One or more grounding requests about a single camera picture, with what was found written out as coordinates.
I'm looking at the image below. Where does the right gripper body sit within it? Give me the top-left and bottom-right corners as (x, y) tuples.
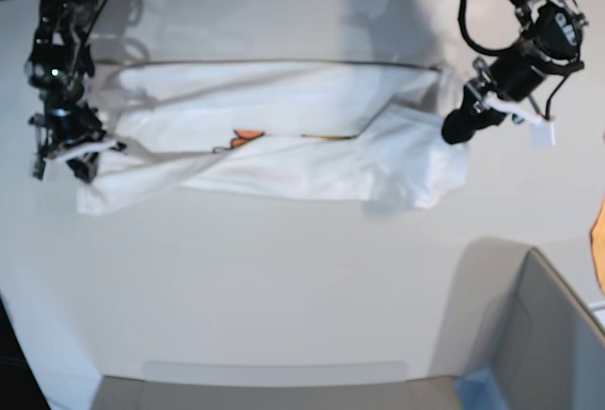
(28, 102), (127, 179)

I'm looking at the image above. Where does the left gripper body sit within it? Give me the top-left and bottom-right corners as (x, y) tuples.
(462, 58), (556, 147)

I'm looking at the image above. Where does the white printed t-shirt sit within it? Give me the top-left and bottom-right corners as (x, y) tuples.
(77, 61), (469, 215)

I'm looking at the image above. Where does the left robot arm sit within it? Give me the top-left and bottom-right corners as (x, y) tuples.
(441, 0), (588, 146)

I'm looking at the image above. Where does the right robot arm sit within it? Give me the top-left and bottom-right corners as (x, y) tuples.
(25, 0), (125, 184)

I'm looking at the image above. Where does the orange cloth at right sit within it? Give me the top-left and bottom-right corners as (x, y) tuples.
(590, 204), (605, 294)

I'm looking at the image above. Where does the grey bin right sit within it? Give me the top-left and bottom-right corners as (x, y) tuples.
(428, 238), (604, 409)

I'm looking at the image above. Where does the grey front tray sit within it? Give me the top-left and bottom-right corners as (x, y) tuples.
(92, 362), (462, 409)

